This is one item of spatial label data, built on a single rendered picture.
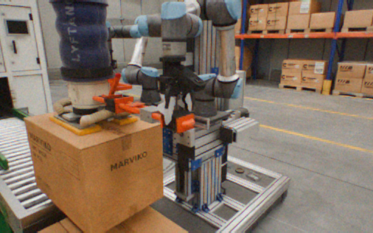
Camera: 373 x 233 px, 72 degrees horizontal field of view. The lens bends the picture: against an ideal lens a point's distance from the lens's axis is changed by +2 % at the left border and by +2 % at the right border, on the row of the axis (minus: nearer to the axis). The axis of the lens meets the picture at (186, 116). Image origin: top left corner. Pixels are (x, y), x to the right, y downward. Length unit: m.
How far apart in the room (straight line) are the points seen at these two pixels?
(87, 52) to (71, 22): 0.13
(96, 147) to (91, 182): 0.14
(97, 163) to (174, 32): 0.58
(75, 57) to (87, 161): 0.44
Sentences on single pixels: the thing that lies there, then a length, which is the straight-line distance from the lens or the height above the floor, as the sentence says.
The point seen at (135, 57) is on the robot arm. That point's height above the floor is 1.34.
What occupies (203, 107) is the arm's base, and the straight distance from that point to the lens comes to 1.43.
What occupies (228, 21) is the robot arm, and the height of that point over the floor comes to 1.53.
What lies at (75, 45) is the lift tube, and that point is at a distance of 1.20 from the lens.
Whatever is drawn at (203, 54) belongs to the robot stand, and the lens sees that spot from 1.63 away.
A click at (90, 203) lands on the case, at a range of 1.12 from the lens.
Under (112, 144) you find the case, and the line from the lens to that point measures 1.07.
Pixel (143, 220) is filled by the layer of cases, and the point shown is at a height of 0.54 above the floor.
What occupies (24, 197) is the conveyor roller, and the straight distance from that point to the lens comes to 1.90.
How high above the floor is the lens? 1.46
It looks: 17 degrees down
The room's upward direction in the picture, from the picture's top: straight up
